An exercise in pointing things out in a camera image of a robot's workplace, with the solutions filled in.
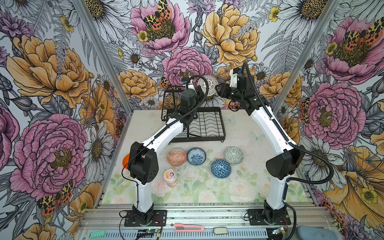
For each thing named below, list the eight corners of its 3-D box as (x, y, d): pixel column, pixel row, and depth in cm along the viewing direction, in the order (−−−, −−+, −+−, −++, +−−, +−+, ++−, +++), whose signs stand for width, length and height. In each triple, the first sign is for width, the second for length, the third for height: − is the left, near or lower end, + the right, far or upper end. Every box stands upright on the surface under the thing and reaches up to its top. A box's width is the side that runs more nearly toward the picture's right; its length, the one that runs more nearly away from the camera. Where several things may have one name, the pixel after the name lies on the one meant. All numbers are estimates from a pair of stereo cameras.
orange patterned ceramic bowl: (167, 166, 93) (166, 163, 90) (169, 151, 100) (168, 148, 97) (185, 166, 93) (185, 163, 90) (186, 151, 100) (186, 148, 97)
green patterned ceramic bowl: (225, 164, 94) (226, 161, 91) (223, 150, 101) (224, 146, 97) (242, 164, 94) (244, 161, 91) (239, 150, 101) (241, 146, 97)
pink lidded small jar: (166, 187, 85) (162, 180, 77) (167, 176, 89) (164, 169, 81) (177, 187, 85) (175, 180, 77) (178, 176, 89) (176, 169, 81)
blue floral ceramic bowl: (186, 165, 94) (186, 162, 90) (187, 151, 100) (187, 147, 97) (206, 165, 94) (206, 162, 91) (205, 151, 100) (205, 147, 97)
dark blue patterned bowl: (211, 178, 89) (212, 175, 86) (210, 162, 96) (211, 159, 92) (230, 178, 89) (232, 175, 86) (228, 162, 96) (229, 159, 92)
